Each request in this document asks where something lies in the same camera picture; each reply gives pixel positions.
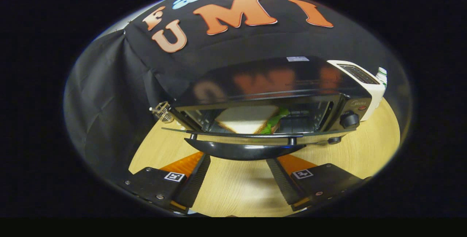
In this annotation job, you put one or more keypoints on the white pop-up toaster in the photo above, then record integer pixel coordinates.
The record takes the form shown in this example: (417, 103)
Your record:
(374, 98)

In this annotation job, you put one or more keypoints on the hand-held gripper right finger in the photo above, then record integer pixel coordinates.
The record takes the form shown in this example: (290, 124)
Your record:
(282, 182)

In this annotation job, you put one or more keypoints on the black backdrop cloth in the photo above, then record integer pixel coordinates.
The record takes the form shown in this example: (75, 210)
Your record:
(109, 102)

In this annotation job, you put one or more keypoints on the black toaster oven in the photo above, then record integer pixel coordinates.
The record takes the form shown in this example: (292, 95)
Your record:
(255, 80)

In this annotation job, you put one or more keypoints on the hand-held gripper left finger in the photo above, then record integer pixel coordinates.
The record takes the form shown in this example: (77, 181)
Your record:
(195, 182)

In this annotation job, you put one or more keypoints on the white bottle green label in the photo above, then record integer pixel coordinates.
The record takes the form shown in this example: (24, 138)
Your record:
(382, 76)

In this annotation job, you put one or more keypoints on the lettuce sandwich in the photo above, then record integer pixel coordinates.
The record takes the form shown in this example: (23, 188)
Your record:
(244, 118)

